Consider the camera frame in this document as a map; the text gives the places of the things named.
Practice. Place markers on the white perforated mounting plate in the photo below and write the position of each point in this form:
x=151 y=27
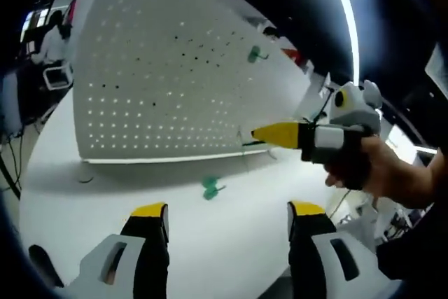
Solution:
x=157 y=85

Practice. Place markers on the black oval pad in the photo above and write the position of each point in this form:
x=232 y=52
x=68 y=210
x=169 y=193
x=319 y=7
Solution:
x=45 y=265

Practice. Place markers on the person's right hand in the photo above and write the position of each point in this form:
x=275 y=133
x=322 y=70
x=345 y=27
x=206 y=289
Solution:
x=385 y=169

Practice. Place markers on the ceiling light strip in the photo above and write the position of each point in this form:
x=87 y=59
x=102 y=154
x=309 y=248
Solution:
x=350 y=26

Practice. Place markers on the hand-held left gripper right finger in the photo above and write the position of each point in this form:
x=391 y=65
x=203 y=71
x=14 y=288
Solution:
x=315 y=264

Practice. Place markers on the green hook assembly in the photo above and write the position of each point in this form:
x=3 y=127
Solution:
x=209 y=194
x=255 y=54
x=211 y=181

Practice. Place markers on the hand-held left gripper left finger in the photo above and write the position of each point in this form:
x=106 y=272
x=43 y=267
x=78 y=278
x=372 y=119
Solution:
x=115 y=267

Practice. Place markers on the white framed chair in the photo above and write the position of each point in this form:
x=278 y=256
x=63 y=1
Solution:
x=57 y=76

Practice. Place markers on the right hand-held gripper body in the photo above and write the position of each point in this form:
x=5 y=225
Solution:
x=357 y=110

